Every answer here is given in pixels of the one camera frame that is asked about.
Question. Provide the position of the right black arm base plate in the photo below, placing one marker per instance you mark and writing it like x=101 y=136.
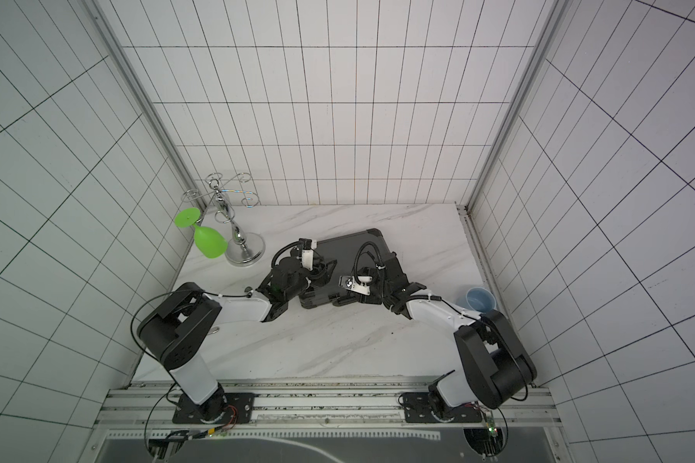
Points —
x=429 y=408

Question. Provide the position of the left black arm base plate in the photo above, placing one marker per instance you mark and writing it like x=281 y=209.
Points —
x=230 y=408

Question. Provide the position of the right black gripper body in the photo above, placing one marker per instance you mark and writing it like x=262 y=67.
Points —
x=371 y=286

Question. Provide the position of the green plastic wine glass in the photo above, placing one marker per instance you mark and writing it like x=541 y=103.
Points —
x=211 y=243

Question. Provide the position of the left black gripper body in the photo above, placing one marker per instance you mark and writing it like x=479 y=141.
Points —
x=308 y=279

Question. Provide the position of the light blue mug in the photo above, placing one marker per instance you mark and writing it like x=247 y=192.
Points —
x=479 y=299

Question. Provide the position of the aluminium mounting rail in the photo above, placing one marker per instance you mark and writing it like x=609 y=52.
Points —
x=334 y=403

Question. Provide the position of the chrome glass holder stand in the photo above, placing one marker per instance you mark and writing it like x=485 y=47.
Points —
x=243 y=249

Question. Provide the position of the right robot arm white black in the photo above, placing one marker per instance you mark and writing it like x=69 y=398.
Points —
x=495 y=367

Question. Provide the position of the black poker set case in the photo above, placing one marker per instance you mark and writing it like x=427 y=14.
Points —
x=343 y=249

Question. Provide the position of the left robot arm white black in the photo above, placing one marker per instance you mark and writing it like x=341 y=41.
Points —
x=174 y=331

